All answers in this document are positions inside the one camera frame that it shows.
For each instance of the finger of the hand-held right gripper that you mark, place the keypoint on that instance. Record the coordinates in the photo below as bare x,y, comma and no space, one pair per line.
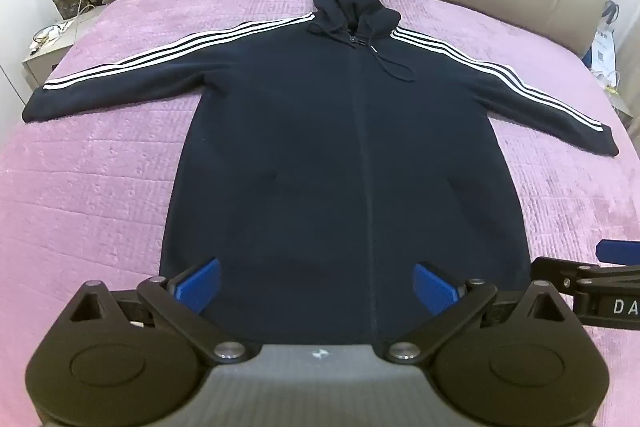
620,252

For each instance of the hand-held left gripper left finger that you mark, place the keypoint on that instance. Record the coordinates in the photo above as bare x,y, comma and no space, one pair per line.
199,286

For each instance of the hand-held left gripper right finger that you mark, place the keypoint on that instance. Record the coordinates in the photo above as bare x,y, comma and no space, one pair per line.
431,285

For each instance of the navy hooded jacket white stripes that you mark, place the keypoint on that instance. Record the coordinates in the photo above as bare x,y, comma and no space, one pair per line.
350,147

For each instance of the pink quilted blanket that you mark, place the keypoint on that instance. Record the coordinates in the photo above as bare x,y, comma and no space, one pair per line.
100,187

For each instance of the beige nightstand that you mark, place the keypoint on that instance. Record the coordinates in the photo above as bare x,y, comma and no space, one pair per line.
617,99
47,64

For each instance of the white paper bag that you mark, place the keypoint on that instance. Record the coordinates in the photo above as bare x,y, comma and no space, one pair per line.
605,42

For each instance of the brown patterned bag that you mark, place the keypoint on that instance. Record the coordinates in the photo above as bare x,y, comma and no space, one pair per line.
75,1

